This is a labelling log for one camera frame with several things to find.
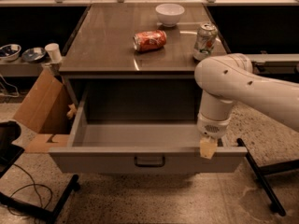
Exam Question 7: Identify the grey side shelf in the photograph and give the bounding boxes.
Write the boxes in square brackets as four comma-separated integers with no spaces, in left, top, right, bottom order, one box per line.
[0,58,62,77]

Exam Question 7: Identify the black chair seat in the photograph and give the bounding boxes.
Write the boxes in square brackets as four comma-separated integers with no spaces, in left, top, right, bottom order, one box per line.
[0,120,24,178]

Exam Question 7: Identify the brown cardboard box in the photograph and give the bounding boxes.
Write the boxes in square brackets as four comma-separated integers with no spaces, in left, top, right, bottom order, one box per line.
[13,70,72,153]

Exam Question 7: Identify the white green soda can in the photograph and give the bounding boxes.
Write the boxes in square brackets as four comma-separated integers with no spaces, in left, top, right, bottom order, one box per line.
[193,21,218,61]

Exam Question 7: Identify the white paper cup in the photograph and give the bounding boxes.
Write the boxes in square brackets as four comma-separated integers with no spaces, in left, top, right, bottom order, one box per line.
[45,43,62,63]

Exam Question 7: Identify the black stand base left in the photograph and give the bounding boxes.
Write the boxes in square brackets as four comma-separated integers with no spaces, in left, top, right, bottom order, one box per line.
[0,175,80,224]

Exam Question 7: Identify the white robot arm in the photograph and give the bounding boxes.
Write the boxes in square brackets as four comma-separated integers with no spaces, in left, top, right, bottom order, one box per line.
[194,53,299,159]

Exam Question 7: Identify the orange soda can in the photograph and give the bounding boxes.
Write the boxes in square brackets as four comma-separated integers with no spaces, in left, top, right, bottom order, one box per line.
[133,30,166,52]

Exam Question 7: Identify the dark blue bowl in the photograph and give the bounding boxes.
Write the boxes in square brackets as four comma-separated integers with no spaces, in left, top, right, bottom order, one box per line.
[21,47,46,63]

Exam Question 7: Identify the blue white bowl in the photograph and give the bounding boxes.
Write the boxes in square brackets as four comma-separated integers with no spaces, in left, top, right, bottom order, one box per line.
[0,44,21,62]

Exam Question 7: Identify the black cable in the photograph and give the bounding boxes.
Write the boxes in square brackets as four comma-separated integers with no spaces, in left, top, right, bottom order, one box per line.
[0,154,54,219]

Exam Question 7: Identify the grey top drawer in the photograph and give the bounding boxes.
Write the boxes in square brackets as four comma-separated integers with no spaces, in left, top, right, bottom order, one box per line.
[50,92,247,175]

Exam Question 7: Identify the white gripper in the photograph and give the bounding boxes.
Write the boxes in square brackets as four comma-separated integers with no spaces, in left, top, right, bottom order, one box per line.
[197,113,230,159]

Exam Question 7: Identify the grey drawer cabinet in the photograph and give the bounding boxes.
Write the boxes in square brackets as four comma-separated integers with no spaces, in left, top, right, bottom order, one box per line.
[58,2,236,126]

